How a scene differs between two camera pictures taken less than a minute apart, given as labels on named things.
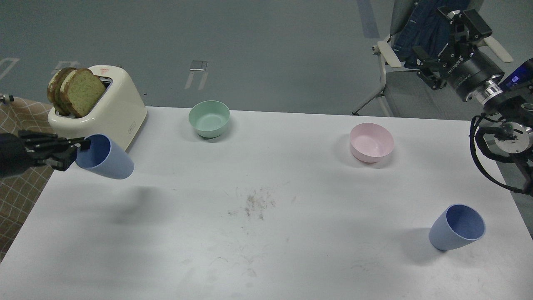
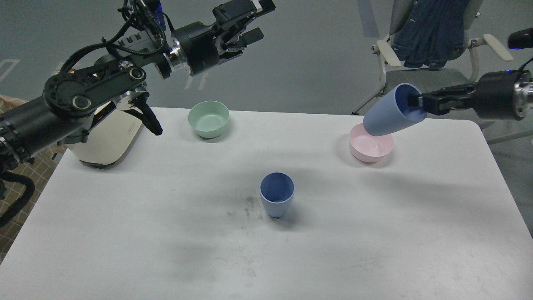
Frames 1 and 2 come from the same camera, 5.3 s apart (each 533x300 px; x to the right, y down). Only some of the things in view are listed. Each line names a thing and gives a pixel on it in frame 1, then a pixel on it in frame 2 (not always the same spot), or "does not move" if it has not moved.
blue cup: (105, 157) -> (277, 189)
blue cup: (456, 226) -> (390, 112)
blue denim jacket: (422, 27) does not move
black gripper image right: (465, 69) -> (503, 95)
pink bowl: (370, 142) does not move
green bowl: (209, 118) does not move
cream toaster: (119, 112) -> (112, 132)
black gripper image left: (48, 149) -> (200, 46)
